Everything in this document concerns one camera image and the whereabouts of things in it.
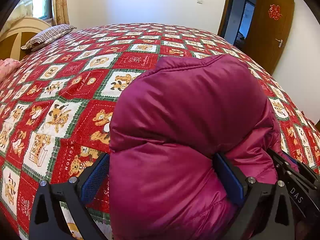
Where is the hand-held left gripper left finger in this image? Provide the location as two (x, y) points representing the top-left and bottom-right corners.
(28, 152), (111, 240)

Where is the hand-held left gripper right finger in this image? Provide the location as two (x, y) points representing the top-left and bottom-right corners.
(213, 153), (296, 240)

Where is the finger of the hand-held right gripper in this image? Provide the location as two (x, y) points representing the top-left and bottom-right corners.
(281, 151), (318, 189)
(267, 149), (300, 180)

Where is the magenta down jacket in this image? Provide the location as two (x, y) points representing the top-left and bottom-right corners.
(109, 54), (284, 240)

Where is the red printed bedspread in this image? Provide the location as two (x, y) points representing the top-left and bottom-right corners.
(0, 23), (320, 240)

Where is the brown wooden door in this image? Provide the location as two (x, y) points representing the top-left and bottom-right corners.
(241, 0), (295, 75)

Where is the pink floral quilt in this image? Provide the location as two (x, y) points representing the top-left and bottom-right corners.
(0, 58), (21, 83)

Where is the red paper door decoration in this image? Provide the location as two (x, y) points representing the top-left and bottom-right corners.
(268, 4), (282, 20)

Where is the striped pillow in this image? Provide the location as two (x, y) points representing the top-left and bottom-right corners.
(21, 24), (77, 51)

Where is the cream wooden headboard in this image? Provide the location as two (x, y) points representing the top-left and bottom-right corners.
(0, 16), (52, 62)

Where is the beige patterned curtain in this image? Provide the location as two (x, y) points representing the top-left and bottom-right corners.
(7, 0), (70, 27)

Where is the window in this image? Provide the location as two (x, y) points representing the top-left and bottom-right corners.
(25, 0), (53, 20)

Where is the brown door frame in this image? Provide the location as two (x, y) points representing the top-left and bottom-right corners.
(217, 0), (267, 49)

